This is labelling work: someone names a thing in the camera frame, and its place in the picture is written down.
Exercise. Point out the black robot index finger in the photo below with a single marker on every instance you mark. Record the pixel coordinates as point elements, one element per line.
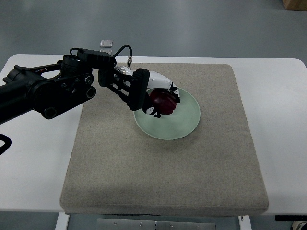
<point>175,92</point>

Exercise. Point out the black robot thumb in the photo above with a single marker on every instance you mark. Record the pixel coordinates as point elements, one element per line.
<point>149,109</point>

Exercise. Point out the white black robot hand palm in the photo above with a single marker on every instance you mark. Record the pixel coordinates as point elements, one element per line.
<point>156,80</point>

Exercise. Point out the dark red apple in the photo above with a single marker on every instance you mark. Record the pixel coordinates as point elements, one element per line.
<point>163,101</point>

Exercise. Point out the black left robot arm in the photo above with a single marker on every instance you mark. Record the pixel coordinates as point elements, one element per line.
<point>54,89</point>

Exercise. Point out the pale green plate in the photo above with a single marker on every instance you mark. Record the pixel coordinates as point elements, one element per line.
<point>179,124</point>

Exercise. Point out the clear plastic floor piece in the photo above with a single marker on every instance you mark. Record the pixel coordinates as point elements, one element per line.
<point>106,43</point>

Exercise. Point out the beige fabric mat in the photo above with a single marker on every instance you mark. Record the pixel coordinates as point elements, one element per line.
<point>115,168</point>

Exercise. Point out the black control panel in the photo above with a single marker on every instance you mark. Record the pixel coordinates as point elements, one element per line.
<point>292,218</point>

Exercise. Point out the metal base plate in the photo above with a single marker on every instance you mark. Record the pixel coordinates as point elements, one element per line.
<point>129,224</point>

